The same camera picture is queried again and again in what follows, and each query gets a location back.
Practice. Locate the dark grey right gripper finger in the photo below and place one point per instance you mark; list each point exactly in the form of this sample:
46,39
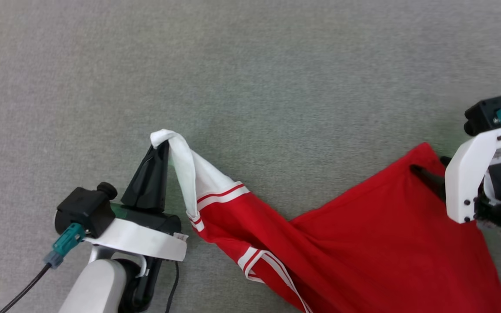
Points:
445,161
431,180

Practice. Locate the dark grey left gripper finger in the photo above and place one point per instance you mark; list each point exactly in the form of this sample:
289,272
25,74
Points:
139,184
159,182

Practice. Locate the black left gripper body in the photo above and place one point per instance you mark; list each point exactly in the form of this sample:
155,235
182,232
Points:
155,221

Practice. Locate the red and white garment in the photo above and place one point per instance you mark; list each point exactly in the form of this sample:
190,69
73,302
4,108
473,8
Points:
363,243

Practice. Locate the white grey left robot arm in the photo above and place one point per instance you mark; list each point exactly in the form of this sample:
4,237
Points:
98,287

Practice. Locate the white left camera bracket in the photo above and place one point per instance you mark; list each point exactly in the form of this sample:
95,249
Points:
137,239

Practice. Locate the white camera bracket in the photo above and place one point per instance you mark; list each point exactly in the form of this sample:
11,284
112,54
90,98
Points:
137,239
463,182

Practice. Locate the white right camera bracket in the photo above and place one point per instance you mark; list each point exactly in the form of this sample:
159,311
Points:
463,182

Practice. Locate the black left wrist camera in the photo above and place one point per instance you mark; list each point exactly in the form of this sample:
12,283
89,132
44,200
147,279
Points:
85,208

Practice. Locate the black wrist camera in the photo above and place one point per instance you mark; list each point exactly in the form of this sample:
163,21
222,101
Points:
483,115
85,208

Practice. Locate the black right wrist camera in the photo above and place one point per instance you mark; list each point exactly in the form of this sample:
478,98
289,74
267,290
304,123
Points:
483,115

